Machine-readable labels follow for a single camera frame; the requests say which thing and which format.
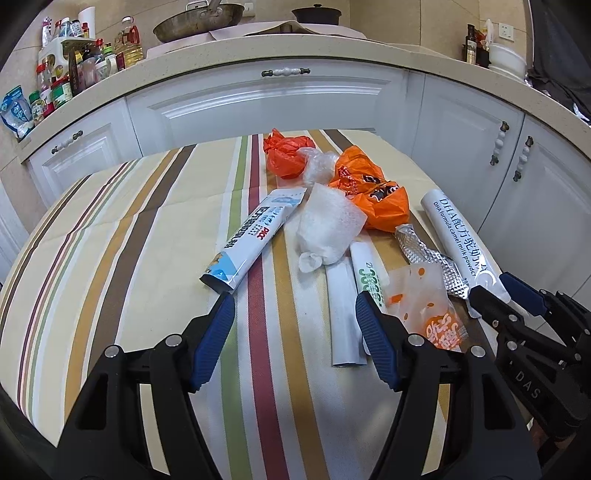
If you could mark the yellow cooking oil bottle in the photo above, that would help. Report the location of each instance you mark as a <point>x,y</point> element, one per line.
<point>127,45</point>

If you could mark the white paper towel roll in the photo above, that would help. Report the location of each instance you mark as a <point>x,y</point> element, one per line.
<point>87,17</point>

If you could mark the dark grey cloth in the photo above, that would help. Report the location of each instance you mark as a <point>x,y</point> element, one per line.
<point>561,53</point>

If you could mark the small red-orange plastic bag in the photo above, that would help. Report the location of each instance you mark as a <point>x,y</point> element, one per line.
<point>282,156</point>

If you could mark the white wall socket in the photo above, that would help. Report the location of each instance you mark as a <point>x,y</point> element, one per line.
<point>506,32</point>

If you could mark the cabinet door handle left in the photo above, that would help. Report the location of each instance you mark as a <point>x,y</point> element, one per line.
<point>499,143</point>

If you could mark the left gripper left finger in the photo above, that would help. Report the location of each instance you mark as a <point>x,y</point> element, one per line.
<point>104,437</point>

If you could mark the dark sauce bottle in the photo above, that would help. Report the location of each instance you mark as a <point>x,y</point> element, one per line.
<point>471,45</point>

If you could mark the drawer handle centre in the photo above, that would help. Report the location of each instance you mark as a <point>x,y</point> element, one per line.
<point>285,72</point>

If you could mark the steel wok pan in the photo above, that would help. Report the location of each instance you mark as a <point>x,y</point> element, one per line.
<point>199,17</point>

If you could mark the black cooking pot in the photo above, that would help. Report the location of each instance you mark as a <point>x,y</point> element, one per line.
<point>317,14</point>

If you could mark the cabinet door handle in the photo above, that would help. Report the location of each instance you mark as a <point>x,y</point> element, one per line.
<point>499,143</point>
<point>523,159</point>

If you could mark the blue white snack pouch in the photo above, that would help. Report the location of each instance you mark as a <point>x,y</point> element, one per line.
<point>16,113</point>

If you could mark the white DHA powder tube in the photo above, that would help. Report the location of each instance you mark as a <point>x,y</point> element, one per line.
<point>462,244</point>

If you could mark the white green lettered packet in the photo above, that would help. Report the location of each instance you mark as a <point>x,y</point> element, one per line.
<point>364,269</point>

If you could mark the striped tablecloth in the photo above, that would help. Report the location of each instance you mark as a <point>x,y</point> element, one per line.
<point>118,260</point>

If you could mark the cabinet door handle right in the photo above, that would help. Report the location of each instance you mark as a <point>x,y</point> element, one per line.
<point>523,159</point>

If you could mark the white condiment rack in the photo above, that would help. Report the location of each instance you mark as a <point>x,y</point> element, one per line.
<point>70,65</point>

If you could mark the large orange plastic bag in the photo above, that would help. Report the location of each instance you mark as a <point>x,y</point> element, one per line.
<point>385,202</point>

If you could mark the drawer handle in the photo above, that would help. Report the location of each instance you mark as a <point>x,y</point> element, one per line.
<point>285,72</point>
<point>68,141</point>

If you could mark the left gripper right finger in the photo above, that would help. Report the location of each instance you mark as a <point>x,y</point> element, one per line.
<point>486,436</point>

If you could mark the clear plastic bag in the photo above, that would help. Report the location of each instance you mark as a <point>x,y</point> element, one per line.
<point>319,166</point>

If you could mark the white orange printed snack bag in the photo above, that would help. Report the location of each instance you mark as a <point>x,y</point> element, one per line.
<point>417,295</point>

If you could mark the drawer handle left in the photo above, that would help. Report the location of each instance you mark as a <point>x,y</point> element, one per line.
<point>68,141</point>

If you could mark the silver foil wrapper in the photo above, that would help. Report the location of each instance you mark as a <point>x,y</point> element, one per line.
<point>416,251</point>

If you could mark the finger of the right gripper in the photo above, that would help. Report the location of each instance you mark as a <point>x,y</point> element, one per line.
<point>502,317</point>
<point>532,300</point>

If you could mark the white ceramic bowl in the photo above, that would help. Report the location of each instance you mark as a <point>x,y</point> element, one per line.
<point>506,61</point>

